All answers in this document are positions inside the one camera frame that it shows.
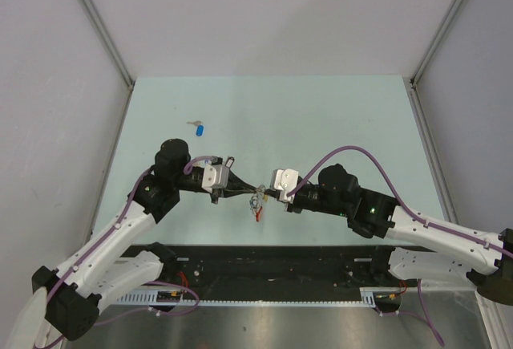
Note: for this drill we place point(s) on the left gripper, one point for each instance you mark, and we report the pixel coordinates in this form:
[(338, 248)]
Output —
[(236, 187)]

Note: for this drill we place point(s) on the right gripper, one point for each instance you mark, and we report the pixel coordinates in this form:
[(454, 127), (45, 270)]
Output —
[(288, 207)]

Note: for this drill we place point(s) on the red handled keyring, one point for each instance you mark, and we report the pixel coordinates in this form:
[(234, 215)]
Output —
[(259, 191)]

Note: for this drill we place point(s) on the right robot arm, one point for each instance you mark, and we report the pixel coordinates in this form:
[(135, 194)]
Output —
[(451, 253)]

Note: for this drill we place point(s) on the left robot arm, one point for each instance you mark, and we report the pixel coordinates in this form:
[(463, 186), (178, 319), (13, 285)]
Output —
[(75, 289)]

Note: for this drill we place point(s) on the solid blue tag key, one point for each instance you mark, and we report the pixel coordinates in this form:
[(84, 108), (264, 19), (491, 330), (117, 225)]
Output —
[(199, 127)]

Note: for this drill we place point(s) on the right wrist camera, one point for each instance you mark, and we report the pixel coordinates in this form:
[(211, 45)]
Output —
[(283, 182)]

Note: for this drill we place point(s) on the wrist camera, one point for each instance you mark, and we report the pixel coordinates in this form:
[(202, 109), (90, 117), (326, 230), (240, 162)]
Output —
[(283, 182), (215, 177)]

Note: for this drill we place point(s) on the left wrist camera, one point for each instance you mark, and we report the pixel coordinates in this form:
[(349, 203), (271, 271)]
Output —
[(215, 177)]

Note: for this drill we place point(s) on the black frame key tag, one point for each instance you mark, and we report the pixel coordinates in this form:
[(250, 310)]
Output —
[(230, 161)]

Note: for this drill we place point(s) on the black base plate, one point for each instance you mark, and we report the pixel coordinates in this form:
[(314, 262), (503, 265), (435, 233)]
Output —
[(310, 273)]

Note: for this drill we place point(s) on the white cable duct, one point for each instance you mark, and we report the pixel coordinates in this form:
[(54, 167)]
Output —
[(365, 298)]

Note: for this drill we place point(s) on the left aluminium frame post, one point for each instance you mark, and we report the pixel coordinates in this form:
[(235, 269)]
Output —
[(92, 13)]

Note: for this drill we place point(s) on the aluminium frame post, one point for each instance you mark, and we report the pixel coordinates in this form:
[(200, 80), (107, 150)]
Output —
[(92, 13), (441, 32)]

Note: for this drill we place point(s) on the right aluminium frame post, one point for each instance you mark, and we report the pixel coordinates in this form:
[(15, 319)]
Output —
[(441, 32)]

